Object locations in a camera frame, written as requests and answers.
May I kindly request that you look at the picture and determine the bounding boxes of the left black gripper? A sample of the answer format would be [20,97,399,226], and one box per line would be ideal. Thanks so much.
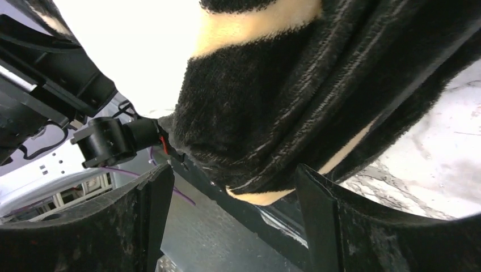
[1,15,184,168]

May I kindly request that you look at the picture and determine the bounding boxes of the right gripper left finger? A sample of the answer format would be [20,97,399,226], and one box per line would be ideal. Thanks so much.
[1,164,174,272]

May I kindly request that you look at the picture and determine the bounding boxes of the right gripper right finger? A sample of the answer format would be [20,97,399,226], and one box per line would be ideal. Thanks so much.
[294,165,480,271]

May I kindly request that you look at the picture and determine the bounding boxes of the black floral plush pillowcase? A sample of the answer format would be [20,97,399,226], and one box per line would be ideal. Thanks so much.
[12,1,480,206]

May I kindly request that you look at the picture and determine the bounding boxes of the white pillow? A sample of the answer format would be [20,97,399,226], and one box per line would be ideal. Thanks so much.
[55,0,200,118]

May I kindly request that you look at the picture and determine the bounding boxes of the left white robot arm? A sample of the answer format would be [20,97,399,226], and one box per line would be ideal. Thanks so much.
[1,14,175,216]

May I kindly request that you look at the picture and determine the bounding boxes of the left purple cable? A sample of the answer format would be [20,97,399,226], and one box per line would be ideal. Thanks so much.
[101,146,197,207]

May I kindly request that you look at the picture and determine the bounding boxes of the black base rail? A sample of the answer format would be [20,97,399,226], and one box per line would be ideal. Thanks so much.
[172,159,311,271]

